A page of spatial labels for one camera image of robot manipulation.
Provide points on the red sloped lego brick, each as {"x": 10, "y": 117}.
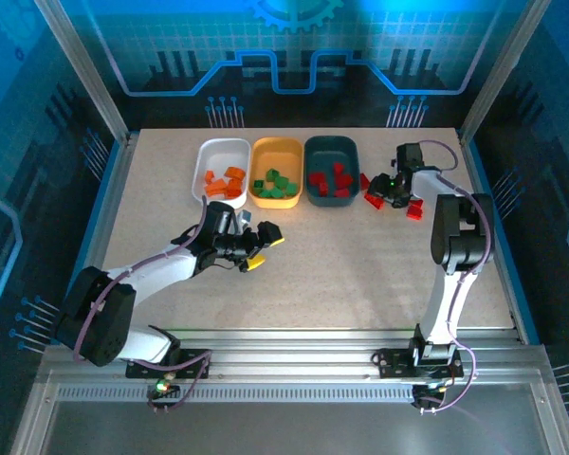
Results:
{"x": 363, "y": 181}

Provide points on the aluminium side rail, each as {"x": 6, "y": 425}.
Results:
{"x": 105, "y": 199}
{"x": 494, "y": 237}

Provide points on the red curved lego brick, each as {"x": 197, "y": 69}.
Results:
{"x": 413, "y": 214}

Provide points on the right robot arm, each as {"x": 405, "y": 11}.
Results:
{"x": 460, "y": 232}

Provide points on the small LED connector board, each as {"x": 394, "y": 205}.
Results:
{"x": 431, "y": 388}
{"x": 162, "y": 387}

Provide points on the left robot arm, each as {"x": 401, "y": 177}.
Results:
{"x": 161, "y": 272}

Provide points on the teal plastic container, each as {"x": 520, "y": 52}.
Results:
{"x": 329, "y": 151}

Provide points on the long red lego brick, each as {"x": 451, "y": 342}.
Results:
{"x": 317, "y": 178}

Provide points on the yellow plastic container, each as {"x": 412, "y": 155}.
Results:
{"x": 275, "y": 154}

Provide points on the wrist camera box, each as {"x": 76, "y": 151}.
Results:
{"x": 243, "y": 219}
{"x": 384, "y": 176}

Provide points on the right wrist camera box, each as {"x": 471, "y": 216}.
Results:
{"x": 384, "y": 176}

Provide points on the grey metal front panel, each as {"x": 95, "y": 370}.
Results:
{"x": 289, "y": 431}

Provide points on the aluminium frame post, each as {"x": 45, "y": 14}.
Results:
{"x": 89, "y": 76}
{"x": 500, "y": 71}

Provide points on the white plastic container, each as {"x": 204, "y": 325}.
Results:
{"x": 218, "y": 154}

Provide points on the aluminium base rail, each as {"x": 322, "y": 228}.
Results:
{"x": 289, "y": 360}

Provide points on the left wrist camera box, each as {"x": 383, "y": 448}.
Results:
{"x": 243, "y": 219}

